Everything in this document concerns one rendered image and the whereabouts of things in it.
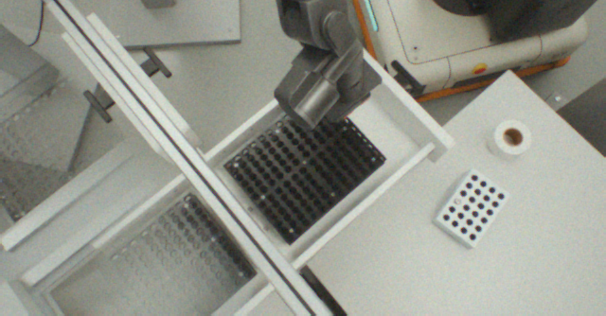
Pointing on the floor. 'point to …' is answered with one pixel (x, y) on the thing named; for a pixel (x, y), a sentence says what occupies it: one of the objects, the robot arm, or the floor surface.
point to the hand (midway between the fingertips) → (344, 106)
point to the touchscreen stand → (174, 10)
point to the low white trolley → (398, 261)
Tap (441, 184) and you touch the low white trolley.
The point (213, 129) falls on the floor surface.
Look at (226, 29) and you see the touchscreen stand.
